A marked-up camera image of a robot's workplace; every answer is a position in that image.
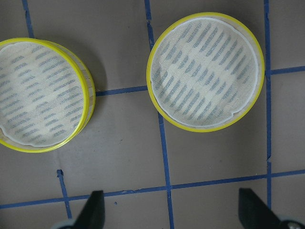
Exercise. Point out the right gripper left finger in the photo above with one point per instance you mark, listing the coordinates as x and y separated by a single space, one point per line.
92 215

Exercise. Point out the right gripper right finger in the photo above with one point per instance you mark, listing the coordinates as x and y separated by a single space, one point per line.
253 213

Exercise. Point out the yellow steamer basket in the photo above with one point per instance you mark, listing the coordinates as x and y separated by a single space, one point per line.
205 72
47 95

